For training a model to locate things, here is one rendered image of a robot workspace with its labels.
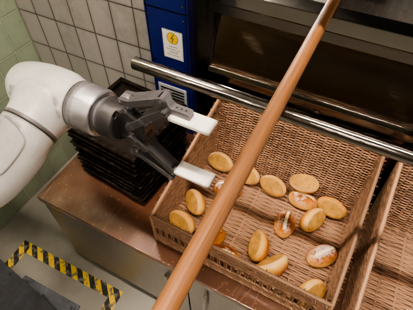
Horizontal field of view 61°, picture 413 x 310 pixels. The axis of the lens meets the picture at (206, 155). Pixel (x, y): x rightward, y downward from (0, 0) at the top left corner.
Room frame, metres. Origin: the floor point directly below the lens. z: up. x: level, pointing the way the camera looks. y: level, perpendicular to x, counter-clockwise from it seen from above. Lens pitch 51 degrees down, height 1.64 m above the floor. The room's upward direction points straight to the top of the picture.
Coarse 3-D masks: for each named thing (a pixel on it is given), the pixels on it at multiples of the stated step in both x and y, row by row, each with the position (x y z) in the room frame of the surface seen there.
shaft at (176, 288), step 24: (336, 0) 0.85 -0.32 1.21; (312, 48) 0.65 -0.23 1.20; (288, 72) 0.57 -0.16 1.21; (288, 96) 0.50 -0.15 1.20; (264, 120) 0.43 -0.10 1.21; (264, 144) 0.39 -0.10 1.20; (240, 168) 0.33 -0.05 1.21; (240, 192) 0.30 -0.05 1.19; (216, 216) 0.25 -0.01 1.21; (192, 240) 0.21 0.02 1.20; (192, 264) 0.18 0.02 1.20; (168, 288) 0.15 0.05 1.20
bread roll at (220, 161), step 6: (210, 156) 0.81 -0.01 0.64; (216, 156) 0.81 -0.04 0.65; (222, 156) 0.80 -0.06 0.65; (228, 156) 0.81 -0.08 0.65; (210, 162) 0.80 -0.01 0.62; (216, 162) 0.79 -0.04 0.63; (222, 162) 0.78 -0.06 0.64; (228, 162) 0.78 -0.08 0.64; (216, 168) 0.78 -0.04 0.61; (222, 168) 0.77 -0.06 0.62; (228, 168) 0.77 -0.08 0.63
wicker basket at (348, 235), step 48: (192, 144) 0.73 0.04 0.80; (240, 144) 0.84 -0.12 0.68; (336, 144) 0.72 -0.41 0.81; (288, 192) 0.69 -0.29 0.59; (336, 192) 0.65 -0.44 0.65; (240, 240) 0.50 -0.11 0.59; (288, 240) 0.50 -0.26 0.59; (336, 240) 0.50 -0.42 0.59; (288, 288) 0.31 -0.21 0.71; (336, 288) 0.30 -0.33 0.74
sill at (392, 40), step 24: (216, 0) 0.97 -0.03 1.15; (240, 0) 0.93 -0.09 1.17; (264, 0) 0.91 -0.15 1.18; (288, 0) 0.90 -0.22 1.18; (312, 24) 0.84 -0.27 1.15; (336, 24) 0.81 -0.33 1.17; (360, 24) 0.79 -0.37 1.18; (384, 24) 0.79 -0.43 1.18; (408, 24) 0.79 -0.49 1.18; (408, 48) 0.73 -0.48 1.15
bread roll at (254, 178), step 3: (252, 171) 0.74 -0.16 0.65; (255, 171) 0.74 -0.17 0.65; (252, 174) 0.73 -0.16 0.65; (255, 174) 0.73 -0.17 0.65; (258, 174) 0.73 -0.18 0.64; (249, 177) 0.72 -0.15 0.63; (252, 177) 0.72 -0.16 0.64; (255, 177) 0.72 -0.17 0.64; (258, 177) 0.72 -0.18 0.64; (246, 180) 0.72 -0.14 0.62; (249, 180) 0.71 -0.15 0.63; (252, 180) 0.71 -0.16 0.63; (255, 180) 0.71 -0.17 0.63; (258, 180) 0.71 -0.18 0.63; (246, 183) 0.71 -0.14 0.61; (249, 183) 0.71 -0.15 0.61; (252, 183) 0.71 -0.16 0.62; (255, 183) 0.71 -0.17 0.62
